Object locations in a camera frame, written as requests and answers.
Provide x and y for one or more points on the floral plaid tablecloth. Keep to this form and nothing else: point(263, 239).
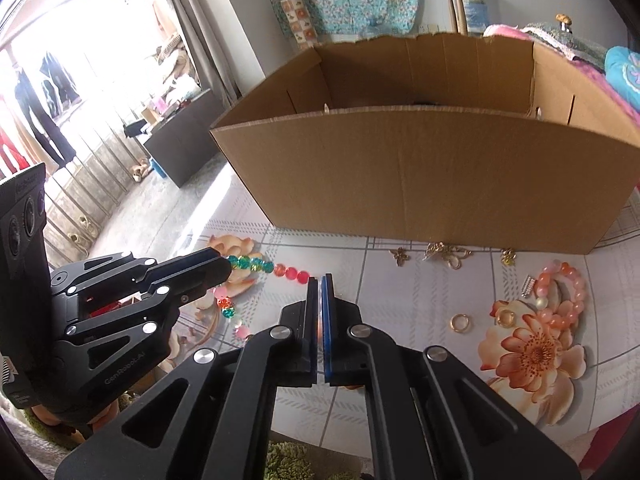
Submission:
point(425, 310)

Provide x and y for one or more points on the pair of beige shoes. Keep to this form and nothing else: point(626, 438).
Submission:
point(140, 170)

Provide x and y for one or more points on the dark cabinet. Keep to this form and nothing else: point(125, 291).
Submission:
point(185, 145)

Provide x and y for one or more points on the grey curtain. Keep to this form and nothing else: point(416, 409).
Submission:
point(200, 25)

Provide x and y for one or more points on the pile of cloth clutter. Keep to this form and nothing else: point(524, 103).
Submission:
point(175, 60)

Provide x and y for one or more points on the turquoise garment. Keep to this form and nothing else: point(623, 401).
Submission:
point(625, 72)

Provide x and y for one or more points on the grey lace cloth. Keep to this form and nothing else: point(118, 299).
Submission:
point(575, 42)

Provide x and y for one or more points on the person's left hand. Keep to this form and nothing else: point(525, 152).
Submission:
point(102, 417)

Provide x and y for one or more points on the brown cardboard box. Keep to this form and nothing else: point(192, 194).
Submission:
point(400, 185)

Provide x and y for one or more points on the small silver clip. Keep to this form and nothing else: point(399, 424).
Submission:
point(528, 286)

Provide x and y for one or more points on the small gold charm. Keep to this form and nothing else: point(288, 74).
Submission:
point(508, 257)

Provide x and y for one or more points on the green fuzzy cloth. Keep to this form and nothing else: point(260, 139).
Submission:
point(287, 460)

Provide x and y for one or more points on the checkered patterned cloth strip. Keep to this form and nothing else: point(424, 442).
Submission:
point(299, 22)

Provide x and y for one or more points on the pink floral blanket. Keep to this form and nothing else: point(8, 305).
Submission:
point(590, 72)

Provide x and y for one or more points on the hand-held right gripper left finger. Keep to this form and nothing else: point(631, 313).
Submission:
point(312, 360)

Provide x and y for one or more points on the gold bee pendant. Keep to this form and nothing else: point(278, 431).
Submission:
point(400, 256)

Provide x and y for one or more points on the hanging dark clothes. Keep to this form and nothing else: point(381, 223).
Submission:
point(45, 110)

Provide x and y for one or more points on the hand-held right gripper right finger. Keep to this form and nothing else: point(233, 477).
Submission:
point(327, 330)

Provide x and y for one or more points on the wooden chair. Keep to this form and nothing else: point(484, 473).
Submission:
point(457, 10)

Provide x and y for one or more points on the brass knob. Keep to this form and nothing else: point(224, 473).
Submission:
point(563, 17)

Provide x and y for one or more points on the gold looped pendant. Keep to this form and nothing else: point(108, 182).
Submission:
point(456, 260)

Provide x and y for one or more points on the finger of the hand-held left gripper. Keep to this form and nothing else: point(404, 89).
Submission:
point(200, 272)
point(135, 266)

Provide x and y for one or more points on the hanging red garment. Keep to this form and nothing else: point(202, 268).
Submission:
point(10, 155)

